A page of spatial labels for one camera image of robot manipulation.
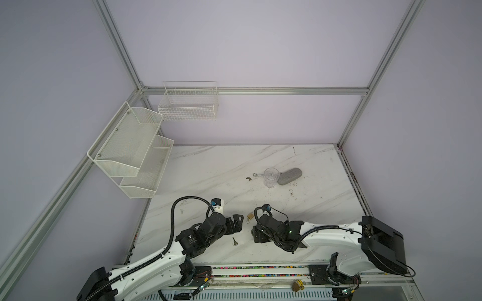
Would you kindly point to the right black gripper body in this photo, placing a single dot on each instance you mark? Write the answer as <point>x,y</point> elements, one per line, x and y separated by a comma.
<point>277,237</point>

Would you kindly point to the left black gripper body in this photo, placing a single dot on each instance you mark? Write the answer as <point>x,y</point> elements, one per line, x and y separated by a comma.
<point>228,229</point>

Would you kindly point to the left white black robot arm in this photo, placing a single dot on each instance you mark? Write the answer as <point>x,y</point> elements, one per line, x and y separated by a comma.
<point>168,267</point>

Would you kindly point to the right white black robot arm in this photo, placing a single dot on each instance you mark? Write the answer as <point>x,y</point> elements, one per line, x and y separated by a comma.
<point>357,247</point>

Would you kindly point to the clear plastic cup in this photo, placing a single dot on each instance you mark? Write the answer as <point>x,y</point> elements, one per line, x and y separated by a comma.
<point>271,176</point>

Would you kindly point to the white two-tier mesh shelf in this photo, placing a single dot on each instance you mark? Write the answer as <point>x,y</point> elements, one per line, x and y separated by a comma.
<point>132,152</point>

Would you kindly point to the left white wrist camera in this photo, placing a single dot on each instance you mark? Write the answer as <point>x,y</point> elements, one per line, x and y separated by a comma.
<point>218,205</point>

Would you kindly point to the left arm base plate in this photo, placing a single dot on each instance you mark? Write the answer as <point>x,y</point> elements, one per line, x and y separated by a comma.
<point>196,276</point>

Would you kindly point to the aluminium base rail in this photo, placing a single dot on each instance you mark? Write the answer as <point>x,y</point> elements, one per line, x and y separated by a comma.
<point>273,282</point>

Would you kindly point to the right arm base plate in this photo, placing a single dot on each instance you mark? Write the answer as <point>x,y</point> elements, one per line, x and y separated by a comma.
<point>322,275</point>

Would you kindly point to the white wire basket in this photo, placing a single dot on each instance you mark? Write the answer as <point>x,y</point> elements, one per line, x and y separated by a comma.
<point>185,101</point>

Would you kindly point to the aluminium frame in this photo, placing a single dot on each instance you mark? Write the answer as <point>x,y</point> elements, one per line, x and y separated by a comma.
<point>16,265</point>

